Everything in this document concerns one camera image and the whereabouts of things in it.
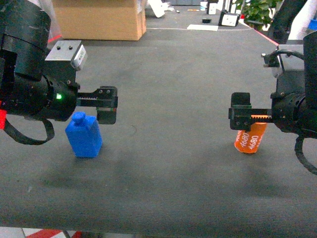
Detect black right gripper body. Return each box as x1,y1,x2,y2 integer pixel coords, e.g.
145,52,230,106
270,92,317,135

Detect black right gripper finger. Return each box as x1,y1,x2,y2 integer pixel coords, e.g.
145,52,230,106
228,92,272,131

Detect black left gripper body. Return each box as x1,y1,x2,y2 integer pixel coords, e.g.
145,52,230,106
7,74,78,121

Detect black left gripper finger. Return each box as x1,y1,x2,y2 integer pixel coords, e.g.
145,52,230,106
77,86,118,124

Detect orange cap with white numbers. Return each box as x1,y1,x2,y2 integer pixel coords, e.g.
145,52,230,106
234,122,267,154

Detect blue plastic bottle part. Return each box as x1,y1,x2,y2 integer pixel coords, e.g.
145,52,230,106
65,112,103,158

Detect cardboard box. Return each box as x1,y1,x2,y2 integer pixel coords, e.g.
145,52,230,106
52,0,146,41

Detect dark conveyor belt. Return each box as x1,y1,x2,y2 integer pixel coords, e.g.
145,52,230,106
0,28,317,238

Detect green potted plant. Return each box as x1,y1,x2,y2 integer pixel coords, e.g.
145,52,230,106
234,0,282,30

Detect left red white traffic cone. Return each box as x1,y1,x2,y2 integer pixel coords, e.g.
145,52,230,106
0,227,83,238

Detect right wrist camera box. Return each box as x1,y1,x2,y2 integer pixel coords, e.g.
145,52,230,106
261,45,305,94

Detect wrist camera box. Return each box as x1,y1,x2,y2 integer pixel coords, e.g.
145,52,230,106
43,40,88,85
261,45,305,94

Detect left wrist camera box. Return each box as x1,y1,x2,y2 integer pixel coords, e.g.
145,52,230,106
43,40,88,85

